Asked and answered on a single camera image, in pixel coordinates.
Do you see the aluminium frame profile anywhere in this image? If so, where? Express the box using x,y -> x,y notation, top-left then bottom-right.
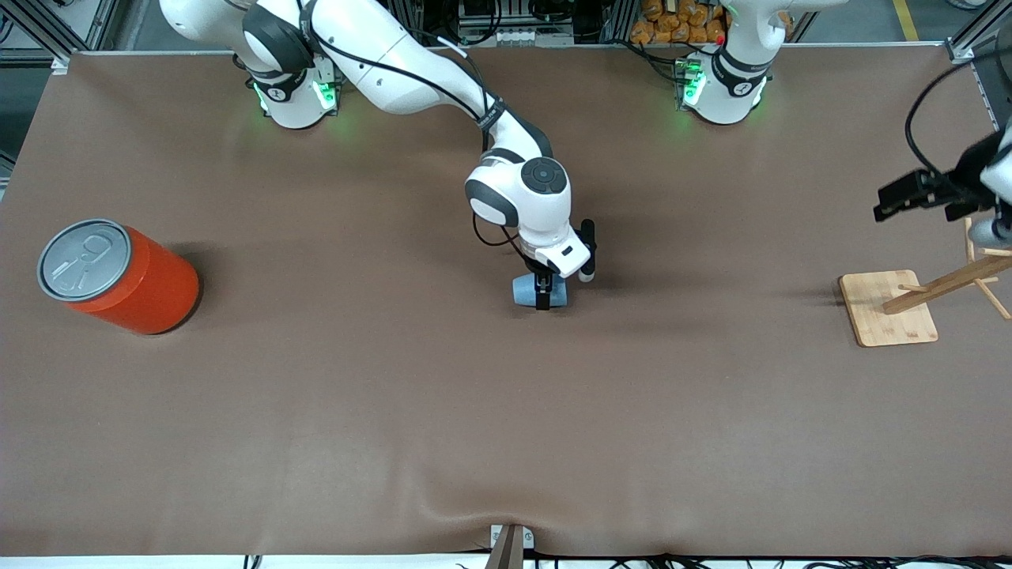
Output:
949,0 -> 1012,64
0,0 -> 119,64

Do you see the white terminal block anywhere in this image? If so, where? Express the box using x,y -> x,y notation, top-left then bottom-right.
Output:
489,28 -> 576,47

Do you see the light blue plastic cup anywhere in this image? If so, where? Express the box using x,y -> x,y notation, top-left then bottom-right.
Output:
512,273 -> 568,309

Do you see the grey metal camera bracket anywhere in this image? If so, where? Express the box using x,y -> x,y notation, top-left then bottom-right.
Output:
490,523 -> 534,569

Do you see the bag of orange snacks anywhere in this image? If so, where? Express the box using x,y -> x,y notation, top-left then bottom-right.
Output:
630,0 -> 793,46

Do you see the brown table cover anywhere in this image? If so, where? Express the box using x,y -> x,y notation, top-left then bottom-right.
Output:
0,45 -> 1012,558

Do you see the orange can with grey lid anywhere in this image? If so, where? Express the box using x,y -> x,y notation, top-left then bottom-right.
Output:
36,218 -> 201,336

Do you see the wooden cup stand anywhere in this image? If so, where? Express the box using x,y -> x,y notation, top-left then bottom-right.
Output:
838,217 -> 1012,349

